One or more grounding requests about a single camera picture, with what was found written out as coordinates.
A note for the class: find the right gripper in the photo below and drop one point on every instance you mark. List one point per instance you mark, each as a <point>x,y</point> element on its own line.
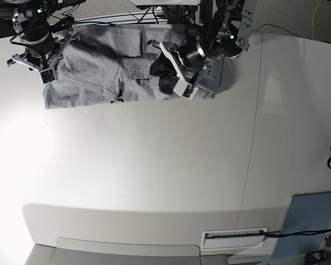
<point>41,55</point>

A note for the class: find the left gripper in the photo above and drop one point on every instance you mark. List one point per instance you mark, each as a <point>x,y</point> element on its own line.
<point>179,68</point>

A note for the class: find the grey T-shirt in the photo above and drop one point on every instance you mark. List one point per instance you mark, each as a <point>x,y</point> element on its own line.
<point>111,64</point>

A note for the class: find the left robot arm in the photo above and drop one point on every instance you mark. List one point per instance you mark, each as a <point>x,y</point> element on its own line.
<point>214,32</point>

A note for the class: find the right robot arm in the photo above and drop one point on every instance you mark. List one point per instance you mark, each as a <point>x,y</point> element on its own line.
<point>31,18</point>

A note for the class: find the blue-grey flat panel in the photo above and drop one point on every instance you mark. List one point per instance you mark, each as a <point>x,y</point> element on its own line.
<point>306,212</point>

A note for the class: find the black device bottom right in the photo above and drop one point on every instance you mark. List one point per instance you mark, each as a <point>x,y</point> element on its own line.
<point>317,257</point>

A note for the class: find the black aluminium frame post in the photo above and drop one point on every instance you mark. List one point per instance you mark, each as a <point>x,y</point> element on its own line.
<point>206,12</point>

